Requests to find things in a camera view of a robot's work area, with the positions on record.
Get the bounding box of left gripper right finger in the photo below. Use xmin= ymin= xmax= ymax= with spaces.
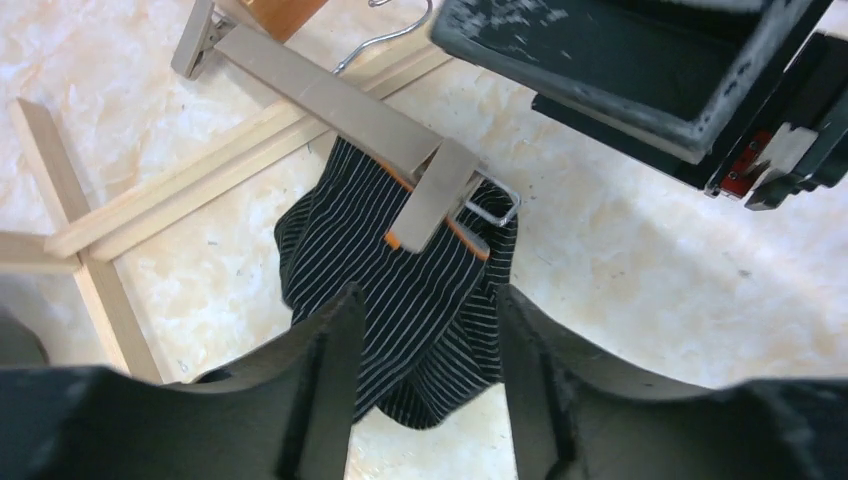
xmin=497 ymin=285 xmax=847 ymax=479

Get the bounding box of black underwear orange trim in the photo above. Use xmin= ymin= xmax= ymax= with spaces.
xmin=274 ymin=138 xmax=518 ymax=430

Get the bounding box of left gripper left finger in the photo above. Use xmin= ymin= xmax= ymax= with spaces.
xmin=1 ymin=284 xmax=365 ymax=479

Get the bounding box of wooden clothes rack frame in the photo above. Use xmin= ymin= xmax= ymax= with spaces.
xmin=1 ymin=34 xmax=447 ymax=381

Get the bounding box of green plastic basin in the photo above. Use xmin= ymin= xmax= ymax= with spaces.
xmin=0 ymin=311 xmax=49 ymax=368

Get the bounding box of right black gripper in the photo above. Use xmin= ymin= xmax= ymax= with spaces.
xmin=431 ymin=0 xmax=847 ymax=211

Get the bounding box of wooden clip hanger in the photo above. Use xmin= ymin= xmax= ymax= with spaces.
xmin=171 ymin=1 xmax=520 ymax=259

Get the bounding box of wooden compartment tray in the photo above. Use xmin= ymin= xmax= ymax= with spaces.
xmin=239 ymin=0 xmax=327 ymax=42

